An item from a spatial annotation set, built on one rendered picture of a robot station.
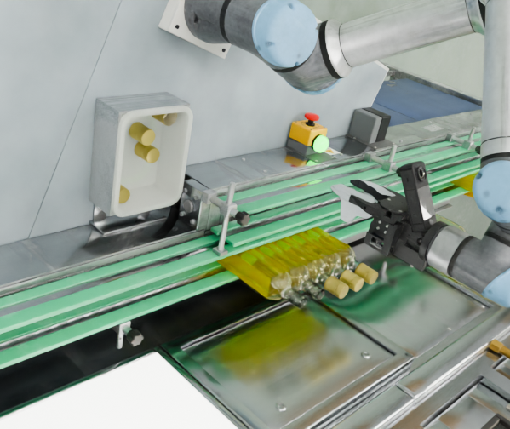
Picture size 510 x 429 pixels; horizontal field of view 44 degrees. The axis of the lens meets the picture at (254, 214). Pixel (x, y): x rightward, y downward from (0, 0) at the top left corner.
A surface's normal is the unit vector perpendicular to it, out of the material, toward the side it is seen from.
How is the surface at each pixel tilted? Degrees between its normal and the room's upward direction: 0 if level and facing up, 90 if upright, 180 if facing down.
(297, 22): 7
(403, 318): 91
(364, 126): 90
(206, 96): 0
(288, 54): 7
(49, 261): 90
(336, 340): 90
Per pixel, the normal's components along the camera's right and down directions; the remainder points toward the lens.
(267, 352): 0.19, -0.88
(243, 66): 0.69, 0.44
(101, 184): -0.70, 0.20
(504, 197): -0.53, -0.24
